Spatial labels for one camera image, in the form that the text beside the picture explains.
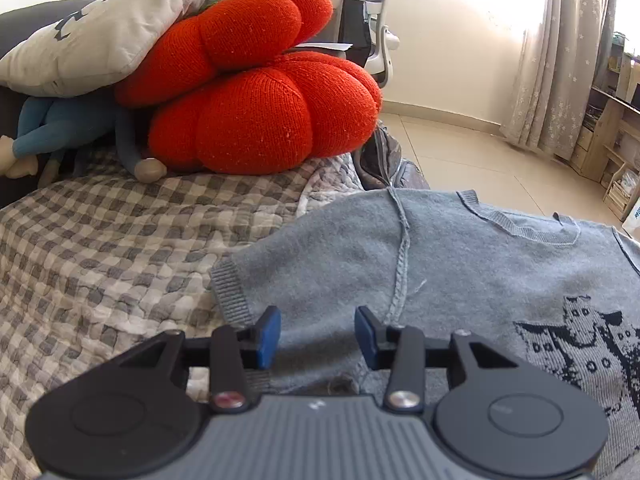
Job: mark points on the red pumpkin cushion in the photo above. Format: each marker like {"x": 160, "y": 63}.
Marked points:
{"x": 250, "y": 120}

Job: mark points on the grey checked blanket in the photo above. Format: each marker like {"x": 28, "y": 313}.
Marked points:
{"x": 100, "y": 260}

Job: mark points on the wooden desk shelf unit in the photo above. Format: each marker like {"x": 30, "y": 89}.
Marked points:
{"x": 600, "y": 150}

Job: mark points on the grey knit sweater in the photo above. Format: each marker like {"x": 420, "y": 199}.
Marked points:
{"x": 450, "y": 270}

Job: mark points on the white printed pillow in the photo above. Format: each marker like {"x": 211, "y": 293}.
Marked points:
{"x": 100, "y": 35}

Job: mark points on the white shopping bag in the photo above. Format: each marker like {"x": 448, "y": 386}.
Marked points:
{"x": 634, "y": 220}

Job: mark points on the blue plush toy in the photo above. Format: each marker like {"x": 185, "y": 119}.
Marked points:
{"x": 65, "y": 120}

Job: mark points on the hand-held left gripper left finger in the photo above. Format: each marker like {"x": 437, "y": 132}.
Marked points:
{"x": 267, "y": 340}

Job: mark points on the grey backpack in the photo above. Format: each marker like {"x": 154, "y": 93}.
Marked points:
{"x": 385, "y": 160}

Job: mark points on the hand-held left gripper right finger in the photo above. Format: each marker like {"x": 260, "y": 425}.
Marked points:
{"x": 364, "y": 340}

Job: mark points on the grey star-patterned curtain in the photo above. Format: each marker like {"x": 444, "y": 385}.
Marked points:
{"x": 555, "y": 85}

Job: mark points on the white office chair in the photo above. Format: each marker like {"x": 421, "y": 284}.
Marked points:
{"x": 385, "y": 40}

